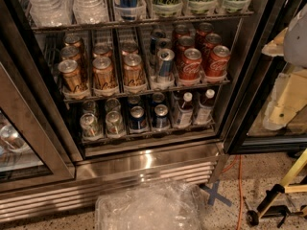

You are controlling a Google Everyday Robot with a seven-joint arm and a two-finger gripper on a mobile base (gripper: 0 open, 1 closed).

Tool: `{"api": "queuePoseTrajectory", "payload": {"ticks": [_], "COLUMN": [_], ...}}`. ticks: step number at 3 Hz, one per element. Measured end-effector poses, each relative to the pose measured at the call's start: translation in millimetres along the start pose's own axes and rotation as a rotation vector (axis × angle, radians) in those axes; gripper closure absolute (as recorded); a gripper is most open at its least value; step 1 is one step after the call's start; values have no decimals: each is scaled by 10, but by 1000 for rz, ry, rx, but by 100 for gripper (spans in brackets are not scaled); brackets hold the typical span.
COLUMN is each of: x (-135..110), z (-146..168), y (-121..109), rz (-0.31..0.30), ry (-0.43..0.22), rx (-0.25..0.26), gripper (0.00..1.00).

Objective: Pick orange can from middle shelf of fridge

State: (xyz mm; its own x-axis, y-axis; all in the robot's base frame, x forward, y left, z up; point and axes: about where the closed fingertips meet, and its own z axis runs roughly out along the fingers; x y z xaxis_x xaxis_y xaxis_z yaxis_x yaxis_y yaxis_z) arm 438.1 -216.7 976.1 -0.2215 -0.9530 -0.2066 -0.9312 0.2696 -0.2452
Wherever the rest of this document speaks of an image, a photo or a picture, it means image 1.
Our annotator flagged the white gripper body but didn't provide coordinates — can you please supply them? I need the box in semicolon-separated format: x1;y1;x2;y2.
275;68;307;114

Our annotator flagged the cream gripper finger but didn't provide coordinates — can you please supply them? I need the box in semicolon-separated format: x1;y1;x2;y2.
262;101;296;130
261;28;288;57

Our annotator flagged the orange can column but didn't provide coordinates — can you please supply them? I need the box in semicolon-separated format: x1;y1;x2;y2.
92;57;117;90
121;41;139;56
58;59;87;93
92;44;112;58
60;46;84;64
124;54;145;87
63;34;84;54

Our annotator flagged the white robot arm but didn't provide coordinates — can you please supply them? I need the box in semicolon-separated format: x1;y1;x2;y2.
262;5;307;130

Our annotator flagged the right glass fridge door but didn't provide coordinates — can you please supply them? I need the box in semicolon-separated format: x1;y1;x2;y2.
215;0;306;154

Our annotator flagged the red cola can front right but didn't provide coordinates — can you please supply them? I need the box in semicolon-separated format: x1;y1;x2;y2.
204;45;230;77

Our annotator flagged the red cola can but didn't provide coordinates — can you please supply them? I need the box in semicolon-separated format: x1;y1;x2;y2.
203;33;222;52
195;22;214;42
176;35;195;55
178;48;202;81
172;24;190;42
204;45;230;77

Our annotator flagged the red cola can middle right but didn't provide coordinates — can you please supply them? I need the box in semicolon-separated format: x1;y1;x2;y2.
203;33;222;52

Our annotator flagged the red cola can back right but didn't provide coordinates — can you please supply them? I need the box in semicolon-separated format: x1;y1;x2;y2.
195;22;214;42

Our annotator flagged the red cola can front left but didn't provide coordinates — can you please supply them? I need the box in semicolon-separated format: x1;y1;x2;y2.
178;48;202;81

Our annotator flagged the red cola can middle left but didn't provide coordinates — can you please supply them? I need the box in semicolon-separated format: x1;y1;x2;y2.
176;35;195;55

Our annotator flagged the red cola can back left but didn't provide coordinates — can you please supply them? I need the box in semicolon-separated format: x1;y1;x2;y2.
172;24;190;42

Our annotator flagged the blue silver energy can front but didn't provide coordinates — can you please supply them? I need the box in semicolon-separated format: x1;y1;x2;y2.
156;48;175;82

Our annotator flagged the blue energy can middle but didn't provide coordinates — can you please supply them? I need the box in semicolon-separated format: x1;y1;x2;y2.
155;38;172;52

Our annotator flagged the blue can bottom front right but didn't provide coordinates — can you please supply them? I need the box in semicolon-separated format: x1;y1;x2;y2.
153;104;169;128

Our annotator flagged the blue can bottom back right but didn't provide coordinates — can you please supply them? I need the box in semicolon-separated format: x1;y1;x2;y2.
151;92;165;106

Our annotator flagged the blue energy can back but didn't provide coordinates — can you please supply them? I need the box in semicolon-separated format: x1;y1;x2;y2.
150;29;166;55

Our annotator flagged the dark blue can bottom front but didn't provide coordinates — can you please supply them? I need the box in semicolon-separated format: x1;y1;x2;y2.
130;105;147;130

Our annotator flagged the dark blue can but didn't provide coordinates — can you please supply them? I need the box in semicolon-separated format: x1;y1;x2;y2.
128;95;141;108
130;105;147;130

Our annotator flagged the dark blue can bottom back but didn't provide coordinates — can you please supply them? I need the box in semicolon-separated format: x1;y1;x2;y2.
128;95;141;108

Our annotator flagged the steel fridge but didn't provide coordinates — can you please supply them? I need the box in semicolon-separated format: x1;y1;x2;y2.
0;0;307;224

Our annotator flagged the silver can bottom front left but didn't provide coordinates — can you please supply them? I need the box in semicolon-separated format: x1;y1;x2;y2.
80;113;101;138

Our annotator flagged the silver can bottom back left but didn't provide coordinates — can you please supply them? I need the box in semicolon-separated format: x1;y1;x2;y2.
82;100;98;116

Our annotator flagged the orange can back left column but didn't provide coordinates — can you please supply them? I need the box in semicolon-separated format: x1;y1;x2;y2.
63;34;84;54

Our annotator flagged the orange can middle left column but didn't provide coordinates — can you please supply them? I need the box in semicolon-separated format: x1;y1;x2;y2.
60;46;84;64

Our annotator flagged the orange can front left column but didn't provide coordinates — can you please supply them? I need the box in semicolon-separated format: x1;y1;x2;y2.
58;59;87;93

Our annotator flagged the white cap bottle right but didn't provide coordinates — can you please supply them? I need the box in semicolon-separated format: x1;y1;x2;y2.
194;89;215;125

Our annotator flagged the white cap bottle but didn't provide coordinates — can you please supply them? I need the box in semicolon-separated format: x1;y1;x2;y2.
174;92;193;128
194;89;215;125

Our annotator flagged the white cap bottle left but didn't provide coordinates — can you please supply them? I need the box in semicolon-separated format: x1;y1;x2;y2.
174;92;193;128

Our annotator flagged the yellow black wheeled stand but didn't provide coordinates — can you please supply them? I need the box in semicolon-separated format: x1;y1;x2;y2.
247;149;307;228

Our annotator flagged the blue tape cross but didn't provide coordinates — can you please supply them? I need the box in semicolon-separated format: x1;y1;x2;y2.
200;180;232;207

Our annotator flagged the clear plastic bin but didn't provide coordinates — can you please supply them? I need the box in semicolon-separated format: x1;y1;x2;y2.
95;180;205;230

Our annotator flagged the clear water bottle right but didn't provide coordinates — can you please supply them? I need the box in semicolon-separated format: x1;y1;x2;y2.
73;0;109;24

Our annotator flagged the orange cable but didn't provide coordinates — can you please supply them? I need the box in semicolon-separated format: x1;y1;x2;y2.
220;154;245;230

